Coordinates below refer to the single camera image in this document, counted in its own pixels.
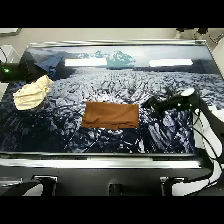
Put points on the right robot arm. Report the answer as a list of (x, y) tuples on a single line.
[(186, 100)]

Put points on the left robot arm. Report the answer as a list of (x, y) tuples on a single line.
[(46, 186)]

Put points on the brown garment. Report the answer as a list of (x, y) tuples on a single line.
[(111, 115)]

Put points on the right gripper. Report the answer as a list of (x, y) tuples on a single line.
[(160, 104)]

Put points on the white garment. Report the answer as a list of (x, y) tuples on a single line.
[(200, 133)]

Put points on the cream garment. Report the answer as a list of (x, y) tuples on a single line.
[(31, 95)]

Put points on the silver frame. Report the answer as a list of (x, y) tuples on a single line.
[(100, 163)]

